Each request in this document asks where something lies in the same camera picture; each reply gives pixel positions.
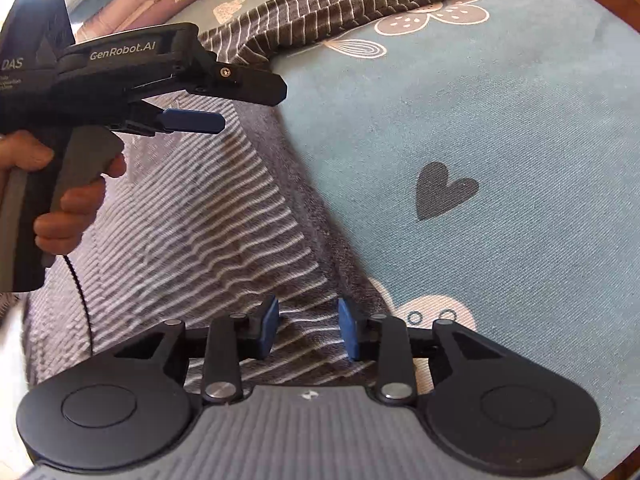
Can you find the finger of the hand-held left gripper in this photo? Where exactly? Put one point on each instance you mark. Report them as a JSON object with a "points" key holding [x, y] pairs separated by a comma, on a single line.
{"points": [[245, 85], [192, 121]]}

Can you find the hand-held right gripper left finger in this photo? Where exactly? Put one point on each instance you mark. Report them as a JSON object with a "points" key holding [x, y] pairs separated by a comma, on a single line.
{"points": [[270, 327]]}

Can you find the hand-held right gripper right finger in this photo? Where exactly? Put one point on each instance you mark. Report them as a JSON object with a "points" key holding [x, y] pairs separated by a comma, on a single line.
{"points": [[348, 330]]}

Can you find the grey striped knit sweater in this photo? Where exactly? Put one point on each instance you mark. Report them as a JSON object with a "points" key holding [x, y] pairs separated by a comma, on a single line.
{"points": [[200, 220]]}

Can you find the person's left hand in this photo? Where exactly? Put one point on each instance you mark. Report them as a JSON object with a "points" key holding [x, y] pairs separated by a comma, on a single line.
{"points": [[70, 215]]}

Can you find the bed with blue printed sheet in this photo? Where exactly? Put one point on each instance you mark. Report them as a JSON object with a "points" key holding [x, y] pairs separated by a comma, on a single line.
{"points": [[450, 110]]}

